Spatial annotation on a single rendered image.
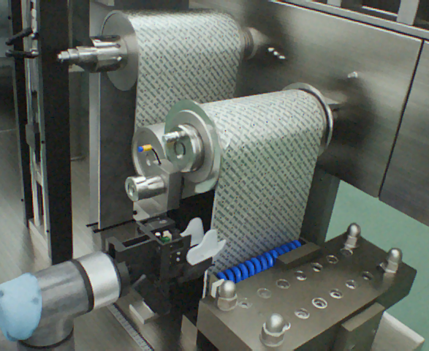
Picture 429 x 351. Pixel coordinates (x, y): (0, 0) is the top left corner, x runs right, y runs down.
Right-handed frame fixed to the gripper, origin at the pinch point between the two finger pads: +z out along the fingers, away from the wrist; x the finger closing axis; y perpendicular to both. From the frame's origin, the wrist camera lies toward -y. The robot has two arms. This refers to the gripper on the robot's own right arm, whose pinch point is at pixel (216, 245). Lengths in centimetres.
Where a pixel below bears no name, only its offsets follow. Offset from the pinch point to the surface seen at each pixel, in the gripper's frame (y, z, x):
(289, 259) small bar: -4.1, 12.7, -5.7
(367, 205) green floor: -109, 224, 95
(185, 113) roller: 21.1, -3.0, 7.6
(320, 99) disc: 21.7, 22.9, 2.5
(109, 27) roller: 28.3, -1.6, 35.1
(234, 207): 6.8, 2.5, -0.2
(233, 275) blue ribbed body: -5.0, 1.9, -3.1
